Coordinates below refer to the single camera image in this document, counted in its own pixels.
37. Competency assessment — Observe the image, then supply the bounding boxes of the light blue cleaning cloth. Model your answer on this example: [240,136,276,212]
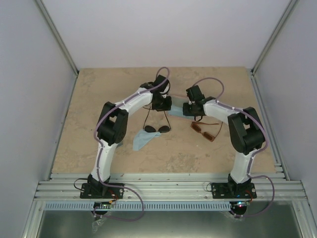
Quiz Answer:
[168,105,194,120]

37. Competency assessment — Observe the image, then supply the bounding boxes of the pink glasses case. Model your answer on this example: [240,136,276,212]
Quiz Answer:
[171,95,188,108]

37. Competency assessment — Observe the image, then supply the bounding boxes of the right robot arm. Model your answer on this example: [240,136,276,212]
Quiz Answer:
[183,85,266,199]

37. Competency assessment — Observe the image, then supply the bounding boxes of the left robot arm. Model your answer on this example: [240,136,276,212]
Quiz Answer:
[81,75,171,198]

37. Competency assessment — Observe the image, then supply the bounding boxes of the brown rectangular sunglasses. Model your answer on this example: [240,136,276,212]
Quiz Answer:
[191,121,223,142]

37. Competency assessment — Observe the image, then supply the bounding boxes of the black round sunglasses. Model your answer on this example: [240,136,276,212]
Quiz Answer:
[143,108,172,134]

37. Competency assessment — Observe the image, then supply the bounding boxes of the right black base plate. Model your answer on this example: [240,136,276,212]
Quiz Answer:
[211,183,257,199]

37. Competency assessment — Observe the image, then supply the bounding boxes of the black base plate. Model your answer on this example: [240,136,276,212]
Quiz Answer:
[211,183,257,199]
[80,183,124,199]

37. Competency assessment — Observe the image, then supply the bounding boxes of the aluminium rail frame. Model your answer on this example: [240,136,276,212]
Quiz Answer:
[25,67,317,238]

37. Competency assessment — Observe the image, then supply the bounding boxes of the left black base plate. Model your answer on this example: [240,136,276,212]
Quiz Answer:
[80,183,124,199]

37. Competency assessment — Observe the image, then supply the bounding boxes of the right corner aluminium post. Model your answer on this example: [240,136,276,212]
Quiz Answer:
[250,0,300,76]

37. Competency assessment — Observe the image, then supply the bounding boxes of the corner aluminium post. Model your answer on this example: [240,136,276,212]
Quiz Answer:
[250,0,300,76]
[34,0,79,77]

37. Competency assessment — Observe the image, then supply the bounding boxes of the left corner aluminium post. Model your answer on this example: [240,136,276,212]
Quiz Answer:
[34,0,79,77]

